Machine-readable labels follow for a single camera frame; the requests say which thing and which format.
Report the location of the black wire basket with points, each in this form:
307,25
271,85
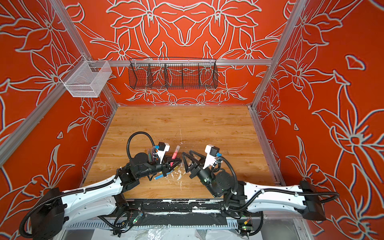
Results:
173,74

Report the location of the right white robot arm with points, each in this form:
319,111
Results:
251,198

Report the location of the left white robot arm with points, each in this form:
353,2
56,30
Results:
57,210

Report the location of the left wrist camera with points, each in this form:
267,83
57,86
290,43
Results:
160,150

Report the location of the white wire basket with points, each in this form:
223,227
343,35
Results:
86,79

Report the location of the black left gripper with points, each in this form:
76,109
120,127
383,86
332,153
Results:
165,166

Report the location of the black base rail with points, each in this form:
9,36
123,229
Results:
141,214

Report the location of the aluminium frame rails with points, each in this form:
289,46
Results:
50,25

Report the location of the green marker pen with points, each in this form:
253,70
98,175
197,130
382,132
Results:
149,154

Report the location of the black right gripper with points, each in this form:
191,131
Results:
196,171

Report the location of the blue marker pen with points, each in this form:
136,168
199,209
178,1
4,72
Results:
161,176

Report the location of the pink marker pen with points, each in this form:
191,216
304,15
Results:
175,154

